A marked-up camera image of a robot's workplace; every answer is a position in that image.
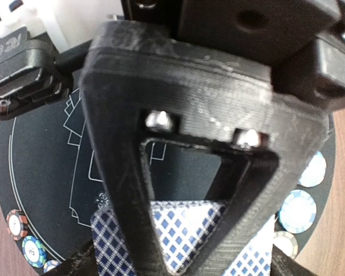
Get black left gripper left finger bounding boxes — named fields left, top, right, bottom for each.
left=44, top=240, right=99, bottom=276

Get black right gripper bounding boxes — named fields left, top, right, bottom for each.
left=121, top=1, right=345, bottom=110

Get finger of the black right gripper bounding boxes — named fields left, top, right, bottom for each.
left=79, top=20, right=328, bottom=274

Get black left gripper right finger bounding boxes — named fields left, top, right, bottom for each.
left=270, top=247, right=316, bottom=276

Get red-white poker chip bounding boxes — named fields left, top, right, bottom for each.
left=6, top=209, right=29, bottom=241
left=273, top=231, right=299, bottom=259

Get blue-white poker chip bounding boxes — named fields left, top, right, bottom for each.
left=43, top=260, right=61, bottom=273
left=298, top=151, right=327, bottom=187

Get green-white poker chip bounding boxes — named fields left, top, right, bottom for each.
left=22, top=235, right=47, bottom=268
left=278, top=189, right=317, bottom=234

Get blue-backed playing card deck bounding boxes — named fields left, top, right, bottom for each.
left=91, top=201, right=274, bottom=275

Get black round poker mat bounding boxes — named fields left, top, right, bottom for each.
left=0, top=31, right=338, bottom=276

